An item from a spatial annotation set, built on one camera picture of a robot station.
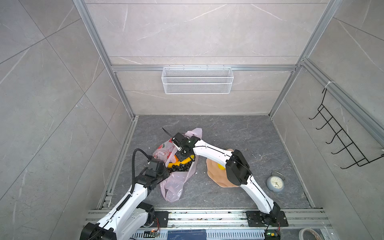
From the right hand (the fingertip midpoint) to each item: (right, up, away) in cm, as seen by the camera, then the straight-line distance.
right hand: (181, 153), depth 94 cm
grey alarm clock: (+54, -14, -13) cm, 57 cm away
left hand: (-8, -7, -9) cm, 14 cm away
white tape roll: (+59, -32, -25) cm, 72 cm away
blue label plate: (+10, -33, -26) cm, 43 cm away
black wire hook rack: (+76, +6, -34) cm, 84 cm away
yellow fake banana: (+7, 0, -13) cm, 14 cm away
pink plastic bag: (-3, -15, -16) cm, 22 cm away
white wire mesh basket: (+10, +50, +7) cm, 51 cm away
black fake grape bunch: (+1, -7, -7) cm, 10 cm away
